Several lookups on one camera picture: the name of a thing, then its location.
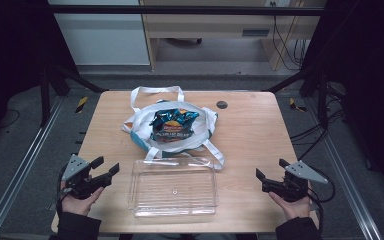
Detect light wooden desk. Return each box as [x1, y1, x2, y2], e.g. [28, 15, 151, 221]
[139, 0, 328, 72]

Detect black floor cables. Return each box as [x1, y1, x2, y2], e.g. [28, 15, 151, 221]
[289, 108, 346, 162]

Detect person's right hand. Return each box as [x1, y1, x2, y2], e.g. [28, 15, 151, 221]
[268, 181, 313, 221]

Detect right hand-held gripper cable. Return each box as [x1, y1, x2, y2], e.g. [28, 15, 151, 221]
[306, 165, 336, 234]

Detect yellow black floor tape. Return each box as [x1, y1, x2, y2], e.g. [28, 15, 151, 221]
[288, 97, 308, 113]
[75, 96, 90, 114]

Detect hand-held gripper cable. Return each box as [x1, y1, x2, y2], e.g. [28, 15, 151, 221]
[55, 164, 68, 216]
[306, 165, 336, 234]

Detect left hand-held gripper cable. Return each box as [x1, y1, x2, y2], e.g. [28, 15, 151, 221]
[55, 164, 68, 216]

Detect blue chip packet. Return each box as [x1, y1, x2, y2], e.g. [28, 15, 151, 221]
[149, 108, 201, 143]

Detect clear plastic tray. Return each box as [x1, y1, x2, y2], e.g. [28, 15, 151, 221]
[127, 158, 220, 218]

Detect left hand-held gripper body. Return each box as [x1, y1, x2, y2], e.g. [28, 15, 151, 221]
[61, 153, 112, 201]

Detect black horizontal frame bar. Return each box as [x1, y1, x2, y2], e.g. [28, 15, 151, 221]
[46, 4, 326, 17]

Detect black hanging desk cables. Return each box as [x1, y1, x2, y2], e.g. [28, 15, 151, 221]
[270, 1, 310, 72]

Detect person's left hand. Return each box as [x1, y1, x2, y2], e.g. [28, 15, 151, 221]
[60, 181, 105, 217]

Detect white tote bag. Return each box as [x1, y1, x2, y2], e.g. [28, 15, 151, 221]
[121, 85, 226, 171]

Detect aluminium floor rail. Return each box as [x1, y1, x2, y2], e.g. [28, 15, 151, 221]
[303, 97, 384, 240]
[0, 95, 65, 240]

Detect dark curtain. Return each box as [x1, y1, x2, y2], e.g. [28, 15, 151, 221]
[301, 0, 384, 188]
[0, 0, 79, 148]

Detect black metal stand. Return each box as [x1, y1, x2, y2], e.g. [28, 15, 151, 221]
[262, 61, 330, 130]
[39, 63, 110, 128]

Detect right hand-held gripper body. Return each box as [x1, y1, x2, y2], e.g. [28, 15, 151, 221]
[262, 160, 329, 203]

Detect white cabinet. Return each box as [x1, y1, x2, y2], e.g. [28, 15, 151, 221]
[47, 0, 151, 66]

